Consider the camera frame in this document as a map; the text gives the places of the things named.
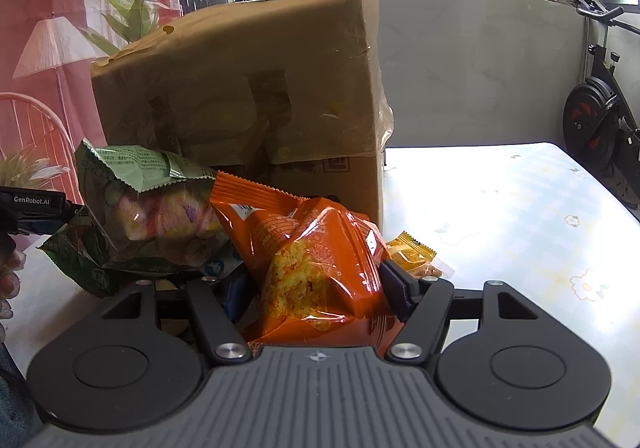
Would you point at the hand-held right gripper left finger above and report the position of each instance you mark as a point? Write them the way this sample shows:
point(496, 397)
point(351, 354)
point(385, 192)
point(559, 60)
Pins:
point(232, 303)

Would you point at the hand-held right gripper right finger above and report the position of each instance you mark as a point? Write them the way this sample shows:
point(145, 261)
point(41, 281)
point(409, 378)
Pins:
point(397, 290)

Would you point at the orange snack packet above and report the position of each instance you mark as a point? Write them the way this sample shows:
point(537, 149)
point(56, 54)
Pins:
point(310, 268)

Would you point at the green snack packet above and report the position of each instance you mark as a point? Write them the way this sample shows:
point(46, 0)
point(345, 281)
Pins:
point(150, 218)

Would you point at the brown cardboard box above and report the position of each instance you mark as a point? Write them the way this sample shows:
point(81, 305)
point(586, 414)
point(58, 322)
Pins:
point(240, 92)

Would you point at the person's left hand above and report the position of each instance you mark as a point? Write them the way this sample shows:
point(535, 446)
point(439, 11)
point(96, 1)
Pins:
point(9, 278)

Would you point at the white blue-dotted snack packet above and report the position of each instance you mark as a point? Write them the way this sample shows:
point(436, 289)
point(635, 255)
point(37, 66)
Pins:
point(217, 267)

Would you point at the small yellow snack packet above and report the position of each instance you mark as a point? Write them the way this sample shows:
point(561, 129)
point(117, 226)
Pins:
point(410, 253)

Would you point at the blue denim cloth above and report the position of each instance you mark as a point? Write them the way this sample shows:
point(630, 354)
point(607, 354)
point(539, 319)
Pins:
point(15, 393)

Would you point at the black exercise bike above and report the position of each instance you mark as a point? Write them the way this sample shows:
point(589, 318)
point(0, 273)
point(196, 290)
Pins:
point(595, 112)

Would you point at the printed wall cloth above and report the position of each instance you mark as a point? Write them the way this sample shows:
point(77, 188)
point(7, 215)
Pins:
point(45, 2)

